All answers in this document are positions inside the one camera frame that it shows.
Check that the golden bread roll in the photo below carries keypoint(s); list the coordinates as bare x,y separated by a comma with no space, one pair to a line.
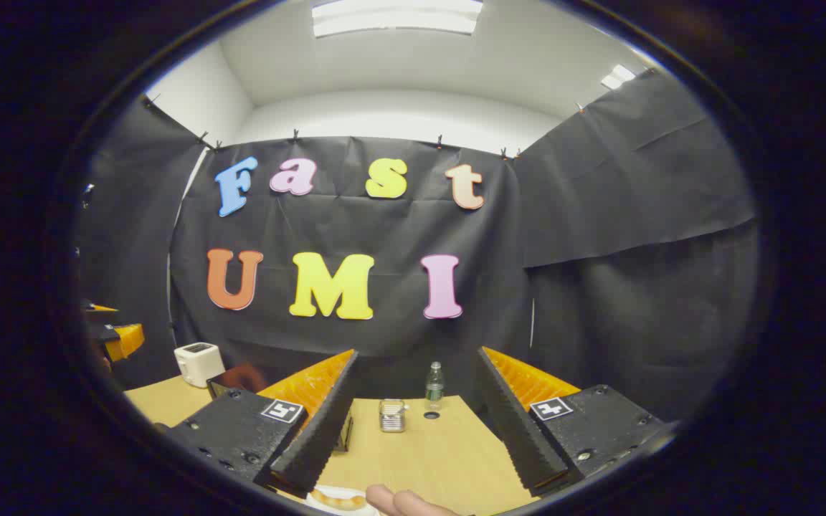
338,499

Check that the clear plastic water bottle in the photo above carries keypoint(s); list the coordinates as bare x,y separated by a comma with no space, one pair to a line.
434,387

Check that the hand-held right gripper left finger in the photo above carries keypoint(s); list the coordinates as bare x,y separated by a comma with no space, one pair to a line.
316,430

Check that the small ceiling light panel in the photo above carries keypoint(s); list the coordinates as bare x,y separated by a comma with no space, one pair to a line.
618,76

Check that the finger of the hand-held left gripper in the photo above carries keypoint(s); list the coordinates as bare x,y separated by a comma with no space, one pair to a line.
101,309
126,340

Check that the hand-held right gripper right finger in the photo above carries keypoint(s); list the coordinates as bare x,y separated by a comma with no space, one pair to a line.
513,423

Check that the white plate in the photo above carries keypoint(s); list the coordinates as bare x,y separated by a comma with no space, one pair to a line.
327,507

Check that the black backdrop cloth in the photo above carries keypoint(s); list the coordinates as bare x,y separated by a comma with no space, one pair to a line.
599,287

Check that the long ceiling light panel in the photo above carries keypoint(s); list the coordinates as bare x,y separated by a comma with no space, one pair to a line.
395,18

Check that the white toaster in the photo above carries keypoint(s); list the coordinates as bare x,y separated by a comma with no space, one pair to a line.
198,364

